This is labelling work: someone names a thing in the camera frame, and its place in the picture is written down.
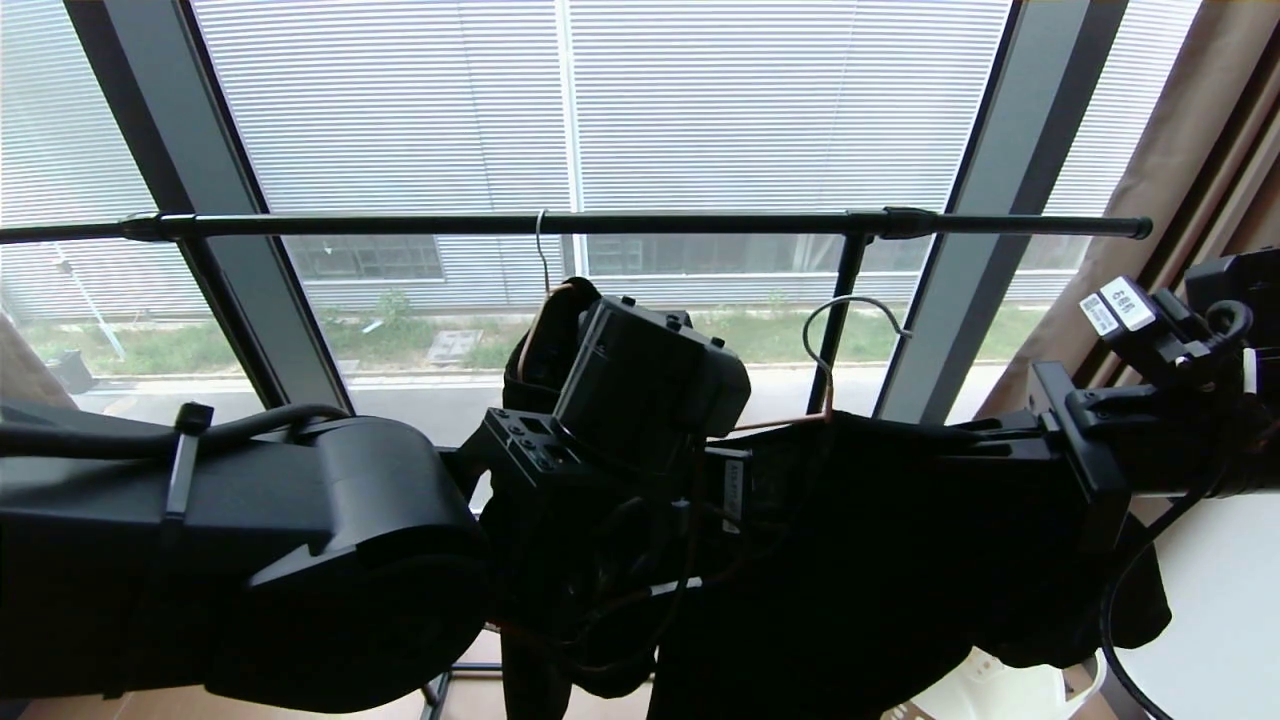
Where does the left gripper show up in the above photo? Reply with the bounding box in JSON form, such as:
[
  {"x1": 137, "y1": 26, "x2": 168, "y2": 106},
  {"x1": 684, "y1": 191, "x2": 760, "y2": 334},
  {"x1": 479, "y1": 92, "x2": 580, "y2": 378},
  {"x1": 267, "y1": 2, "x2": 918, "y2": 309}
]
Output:
[{"x1": 560, "y1": 445, "x2": 756, "y2": 626}]

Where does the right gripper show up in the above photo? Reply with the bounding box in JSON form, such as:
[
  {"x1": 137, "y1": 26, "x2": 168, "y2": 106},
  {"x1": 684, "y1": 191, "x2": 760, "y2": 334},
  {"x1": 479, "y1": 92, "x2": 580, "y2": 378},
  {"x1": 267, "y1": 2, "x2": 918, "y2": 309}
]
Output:
[{"x1": 930, "y1": 362, "x2": 1251, "y2": 556}]

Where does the pink clothes hanger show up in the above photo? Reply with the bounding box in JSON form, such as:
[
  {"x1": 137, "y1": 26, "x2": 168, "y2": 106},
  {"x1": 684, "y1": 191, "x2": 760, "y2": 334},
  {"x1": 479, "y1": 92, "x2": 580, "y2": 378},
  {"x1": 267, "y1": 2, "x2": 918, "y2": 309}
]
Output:
[
  {"x1": 730, "y1": 296, "x2": 913, "y2": 434},
  {"x1": 517, "y1": 209, "x2": 576, "y2": 386}
]

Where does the black knitted garment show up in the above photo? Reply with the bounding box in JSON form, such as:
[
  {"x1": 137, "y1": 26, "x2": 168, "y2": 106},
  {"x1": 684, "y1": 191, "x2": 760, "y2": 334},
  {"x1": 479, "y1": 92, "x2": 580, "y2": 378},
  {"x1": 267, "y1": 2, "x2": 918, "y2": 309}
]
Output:
[{"x1": 498, "y1": 277, "x2": 621, "y2": 720}]

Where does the white laundry basket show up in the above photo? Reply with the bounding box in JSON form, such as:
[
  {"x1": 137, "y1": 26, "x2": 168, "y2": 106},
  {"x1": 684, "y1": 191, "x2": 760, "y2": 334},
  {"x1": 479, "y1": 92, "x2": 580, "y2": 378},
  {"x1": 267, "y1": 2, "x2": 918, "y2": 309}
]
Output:
[{"x1": 880, "y1": 645, "x2": 1109, "y2": 720}]

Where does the black clothes rack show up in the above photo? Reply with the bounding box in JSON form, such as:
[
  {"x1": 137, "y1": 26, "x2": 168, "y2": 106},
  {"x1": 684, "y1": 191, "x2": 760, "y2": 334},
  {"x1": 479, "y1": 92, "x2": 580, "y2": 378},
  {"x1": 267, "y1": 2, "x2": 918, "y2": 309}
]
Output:
[{"x1": 0, "y1": 207, "x2": 1153, "y2": 720}]

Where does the beige curtain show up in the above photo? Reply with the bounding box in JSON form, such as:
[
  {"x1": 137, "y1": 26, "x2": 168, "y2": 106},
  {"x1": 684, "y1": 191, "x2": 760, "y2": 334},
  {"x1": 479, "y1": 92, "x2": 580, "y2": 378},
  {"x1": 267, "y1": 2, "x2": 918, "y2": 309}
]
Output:
[
  {"x1": 0, "y1": 310, "x2": 79, "y2": 411},
  {"x1": 975, "y1": 0, "x2": 1280, "y2": 421}
]

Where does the window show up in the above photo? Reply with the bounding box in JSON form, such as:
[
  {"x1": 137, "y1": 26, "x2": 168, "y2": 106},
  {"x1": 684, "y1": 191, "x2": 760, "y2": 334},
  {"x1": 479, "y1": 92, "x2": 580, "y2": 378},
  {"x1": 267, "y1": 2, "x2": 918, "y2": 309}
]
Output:
[{"x1": 0, "y1": 0, "x2": 1206, "y2": 451}]

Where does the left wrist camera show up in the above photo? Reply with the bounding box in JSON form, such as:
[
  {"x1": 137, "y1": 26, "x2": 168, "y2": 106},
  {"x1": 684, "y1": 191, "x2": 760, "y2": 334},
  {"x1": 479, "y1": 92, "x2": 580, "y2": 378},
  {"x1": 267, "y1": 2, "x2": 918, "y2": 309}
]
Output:
[{"x1": 680, "y1": 335, "x2": 753, "y2": 439}]

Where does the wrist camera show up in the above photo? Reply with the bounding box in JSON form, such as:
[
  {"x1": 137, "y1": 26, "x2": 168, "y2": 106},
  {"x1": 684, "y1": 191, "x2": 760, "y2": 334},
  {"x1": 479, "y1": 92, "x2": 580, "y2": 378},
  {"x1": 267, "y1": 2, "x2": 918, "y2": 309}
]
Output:
[
  {"x1": 680, "y1": 335, "x2": 753, "y2": 439},
  {"x1": 1078, "y1": 276, "x2": 1256, "y2": 386}
]

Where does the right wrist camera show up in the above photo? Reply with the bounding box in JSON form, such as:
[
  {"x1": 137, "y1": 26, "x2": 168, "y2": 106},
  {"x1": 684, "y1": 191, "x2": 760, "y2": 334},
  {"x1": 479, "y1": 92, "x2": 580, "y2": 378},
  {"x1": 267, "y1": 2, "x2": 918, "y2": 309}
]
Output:
[{"x1": 1078, "y1": 276, "x2": 1256, "y2": 386}]

